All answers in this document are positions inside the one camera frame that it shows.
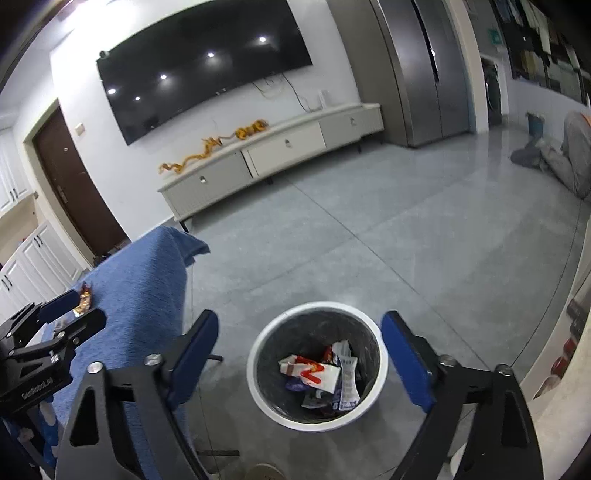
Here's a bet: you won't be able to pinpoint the grey white television cabinet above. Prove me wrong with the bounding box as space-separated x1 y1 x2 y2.
157 102 385 232

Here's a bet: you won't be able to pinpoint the white printed wrapper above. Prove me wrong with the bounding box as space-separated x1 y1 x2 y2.
333 340 362 411

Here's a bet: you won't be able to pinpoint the dark washing machine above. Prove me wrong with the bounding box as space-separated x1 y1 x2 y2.
480 55 505 128

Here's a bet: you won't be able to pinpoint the red and white snack packet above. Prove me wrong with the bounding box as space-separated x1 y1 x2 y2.
295 355 343 394

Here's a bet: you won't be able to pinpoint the dark wall display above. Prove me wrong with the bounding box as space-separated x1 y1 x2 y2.
492 0 591 106

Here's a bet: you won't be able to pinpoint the golden tiger ornament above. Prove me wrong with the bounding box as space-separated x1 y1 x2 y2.
235 119 270 140

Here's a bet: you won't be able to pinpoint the white base cabinets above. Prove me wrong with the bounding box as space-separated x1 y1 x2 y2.
0 220 92 320

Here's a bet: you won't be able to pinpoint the grey double door refrigerator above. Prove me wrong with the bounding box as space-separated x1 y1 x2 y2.
325 0 476 148

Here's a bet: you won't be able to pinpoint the orange shiny snack wrapper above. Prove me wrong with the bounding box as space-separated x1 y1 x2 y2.
74 282 94 317

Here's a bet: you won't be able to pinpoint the black wall television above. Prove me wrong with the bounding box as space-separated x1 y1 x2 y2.
96 0 314 147

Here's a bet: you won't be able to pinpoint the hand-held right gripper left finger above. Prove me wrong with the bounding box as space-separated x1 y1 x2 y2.
55 309 220 480

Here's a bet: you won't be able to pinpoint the white wall cabinets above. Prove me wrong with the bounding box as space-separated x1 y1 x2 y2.
0 131 34 216

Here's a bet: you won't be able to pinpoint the dangling television cables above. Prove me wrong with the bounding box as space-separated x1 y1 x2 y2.
252 75 319 112

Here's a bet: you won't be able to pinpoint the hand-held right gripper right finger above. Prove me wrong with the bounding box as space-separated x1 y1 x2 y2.
381 310 543 480

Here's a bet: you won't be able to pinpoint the long golden dragon ornament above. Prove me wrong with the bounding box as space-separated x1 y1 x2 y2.
159 136 223 175

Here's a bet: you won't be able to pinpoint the brown entrance door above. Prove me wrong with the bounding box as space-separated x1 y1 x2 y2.
33 108 130 267

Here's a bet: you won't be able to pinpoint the white rimmed grey trash bin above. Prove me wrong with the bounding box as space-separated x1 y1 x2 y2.
247 301 389 433

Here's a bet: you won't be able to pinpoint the blue towel covered table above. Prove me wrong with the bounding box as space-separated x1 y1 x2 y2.
0 226 211 480

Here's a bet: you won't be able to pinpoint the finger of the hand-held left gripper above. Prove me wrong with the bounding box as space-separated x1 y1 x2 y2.
36 289 87 325
47 308 108 352

